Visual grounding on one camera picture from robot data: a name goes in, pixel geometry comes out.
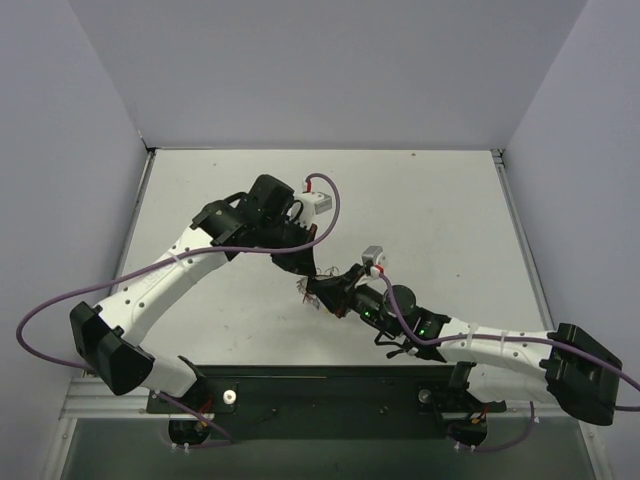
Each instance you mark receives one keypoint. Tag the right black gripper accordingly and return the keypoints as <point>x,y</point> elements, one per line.
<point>345,289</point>

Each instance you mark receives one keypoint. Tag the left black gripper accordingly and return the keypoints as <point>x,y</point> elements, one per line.
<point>291,245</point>

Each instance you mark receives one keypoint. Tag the metal ring disc with keyrings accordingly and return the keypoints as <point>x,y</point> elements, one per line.
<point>324,289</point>

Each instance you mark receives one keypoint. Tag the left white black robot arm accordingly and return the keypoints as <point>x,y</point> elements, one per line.
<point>109,336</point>

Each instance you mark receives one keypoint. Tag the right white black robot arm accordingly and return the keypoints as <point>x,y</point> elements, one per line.
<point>566,366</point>

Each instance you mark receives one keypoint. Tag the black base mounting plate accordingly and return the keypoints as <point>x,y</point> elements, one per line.
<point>338,402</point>

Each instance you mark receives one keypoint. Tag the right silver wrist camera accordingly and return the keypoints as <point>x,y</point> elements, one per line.
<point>374,260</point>

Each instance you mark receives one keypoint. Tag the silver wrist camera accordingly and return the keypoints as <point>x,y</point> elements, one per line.
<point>314,203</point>
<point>374,260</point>

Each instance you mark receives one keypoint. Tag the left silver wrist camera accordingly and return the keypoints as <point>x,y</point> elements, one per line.
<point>314,203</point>

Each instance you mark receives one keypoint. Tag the aluminium frame rail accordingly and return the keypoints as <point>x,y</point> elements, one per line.
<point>90,398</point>

